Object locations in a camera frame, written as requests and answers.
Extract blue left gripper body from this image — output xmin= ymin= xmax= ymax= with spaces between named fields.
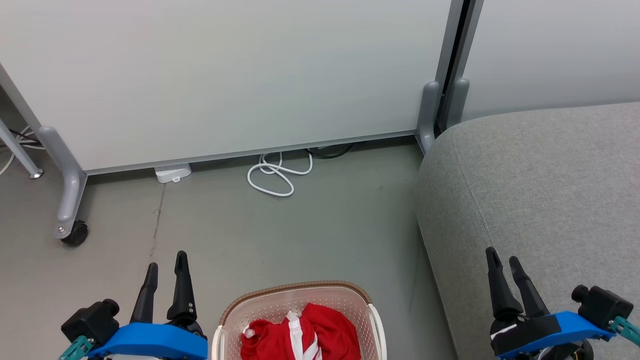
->
xmin=87 ymin=322 xmax=209 ymax=360

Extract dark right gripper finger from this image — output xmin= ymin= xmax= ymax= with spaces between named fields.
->
xmin=508 ymin=256 xmax=551 ymax=319
xmin=485 ymin=247 xmax=524 ymax=326

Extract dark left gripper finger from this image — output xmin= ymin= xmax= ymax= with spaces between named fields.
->
xmin=166 ymin=251 xmax=207 ymax=337
xmin=130 ymin=262 xmax=159 ymax=324

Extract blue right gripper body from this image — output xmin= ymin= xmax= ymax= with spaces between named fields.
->
xmin=490 ymin=310 xmax=617 ymax=360

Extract red shorts with white stripe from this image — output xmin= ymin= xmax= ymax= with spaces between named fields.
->
xmin=287 ymin=302 xmax=362 ymax=360
xmin=240 ymin=318 xmax=301 ymax=360

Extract grey fabric sofa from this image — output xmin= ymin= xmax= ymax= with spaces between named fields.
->
xmin=415 ymin=102 xmax=640 ymax=360

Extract white wall panel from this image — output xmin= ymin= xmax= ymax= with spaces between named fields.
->
xmin=460 ymin=0 xmax=640 ymax=123

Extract black caster wheel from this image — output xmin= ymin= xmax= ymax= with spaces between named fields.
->
xmin=61 ymin=221 xmax=90 ymax=247

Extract white plastic laundry basket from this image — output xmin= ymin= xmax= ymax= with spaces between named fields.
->
xmin=211 ymin=280 xmax=388 ymax=360

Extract white power adapter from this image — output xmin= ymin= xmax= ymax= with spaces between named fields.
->
xmin=154 ymin=163 xmax=193 ymax=185

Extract grey partition foot with caster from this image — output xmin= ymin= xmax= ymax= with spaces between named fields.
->
xmin=38 ymin=125 xmax=89 ymax=239

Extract grey upright partition foot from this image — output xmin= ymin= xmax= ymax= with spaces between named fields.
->
xmin=416 ymin=81 xmax=441 ymax=154
xmin=446 ymin=77 xmax=471 ymax=129

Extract grey metal table leg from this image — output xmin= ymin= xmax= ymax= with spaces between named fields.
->
xmin=0 ymin=117 xmax=44 ymax=180

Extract large white partition panel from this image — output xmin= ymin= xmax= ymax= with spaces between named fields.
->
xmin=0 ymin=0 xmax=466 ymax=176

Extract white coiled cable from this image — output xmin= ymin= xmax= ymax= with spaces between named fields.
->
xmin=246 ymin=151 xmax=314 ymax=198

